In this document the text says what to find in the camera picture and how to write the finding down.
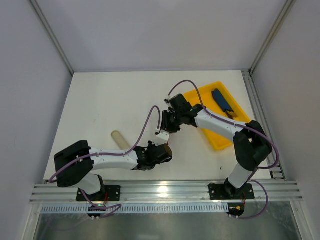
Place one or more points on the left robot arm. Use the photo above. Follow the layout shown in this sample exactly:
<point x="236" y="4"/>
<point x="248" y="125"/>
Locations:
<point x="74" y="165"/>

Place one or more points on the slotted cable duct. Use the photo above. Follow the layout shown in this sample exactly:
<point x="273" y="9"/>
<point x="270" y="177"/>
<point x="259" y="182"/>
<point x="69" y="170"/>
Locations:
<point x="140" y="208"/>

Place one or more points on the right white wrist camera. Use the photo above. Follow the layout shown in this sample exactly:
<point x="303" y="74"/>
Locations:
<point x="167" y="99"/>

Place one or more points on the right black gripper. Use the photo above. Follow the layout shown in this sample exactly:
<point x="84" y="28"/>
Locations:
<point x="167" y="122"/>

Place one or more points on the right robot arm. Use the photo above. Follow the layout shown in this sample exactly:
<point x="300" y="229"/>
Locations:
<point x="249" y="140"/>

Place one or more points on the left controller board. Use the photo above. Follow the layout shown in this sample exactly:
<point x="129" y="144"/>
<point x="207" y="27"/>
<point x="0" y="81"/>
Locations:
<point x="97" y="212"/>

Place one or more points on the yellow plastic bin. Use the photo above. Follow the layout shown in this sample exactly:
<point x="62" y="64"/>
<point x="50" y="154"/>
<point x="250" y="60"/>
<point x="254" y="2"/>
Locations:
<point x="218" y="133"/>

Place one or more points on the right side aluminium rail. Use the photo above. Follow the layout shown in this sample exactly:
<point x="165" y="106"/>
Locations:
<point x="273" y="161"/>

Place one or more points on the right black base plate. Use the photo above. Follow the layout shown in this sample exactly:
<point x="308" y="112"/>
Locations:
<point x="217" y="191"/>

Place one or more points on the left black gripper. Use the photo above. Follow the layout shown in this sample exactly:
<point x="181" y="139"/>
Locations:
<point x="163" y="153"/>

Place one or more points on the aluminium mounting rail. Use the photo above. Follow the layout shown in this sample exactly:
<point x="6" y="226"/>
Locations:
<point x="195" y="191"/>

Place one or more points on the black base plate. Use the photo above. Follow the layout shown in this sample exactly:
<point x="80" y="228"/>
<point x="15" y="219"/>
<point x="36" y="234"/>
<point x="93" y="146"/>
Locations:
<point x="108" y="193"/>
<point x="217" y="191"/>

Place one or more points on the right controller board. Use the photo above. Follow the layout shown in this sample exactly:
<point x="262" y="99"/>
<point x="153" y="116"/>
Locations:
<point x="235" y="209"/>

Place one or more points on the controller board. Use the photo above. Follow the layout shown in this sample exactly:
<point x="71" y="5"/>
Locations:
<point x="235" y="209"/>
<point x="97" y="212"/>

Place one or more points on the aluminium frame post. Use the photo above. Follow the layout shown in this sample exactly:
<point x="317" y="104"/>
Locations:
<point x="272" y="33"/>
<point x="51" y="35"/>

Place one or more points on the right aluminium frame post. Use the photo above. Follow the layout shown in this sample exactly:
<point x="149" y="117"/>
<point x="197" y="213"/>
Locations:
<point x="272" y="33"/>

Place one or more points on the left aluminium frame post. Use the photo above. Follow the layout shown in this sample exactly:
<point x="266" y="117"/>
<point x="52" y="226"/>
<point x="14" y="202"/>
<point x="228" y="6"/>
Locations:
<point x="51" y="35"/>

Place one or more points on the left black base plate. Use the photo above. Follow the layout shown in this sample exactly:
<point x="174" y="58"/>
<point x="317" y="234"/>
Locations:
<point x="108" y="193"/>

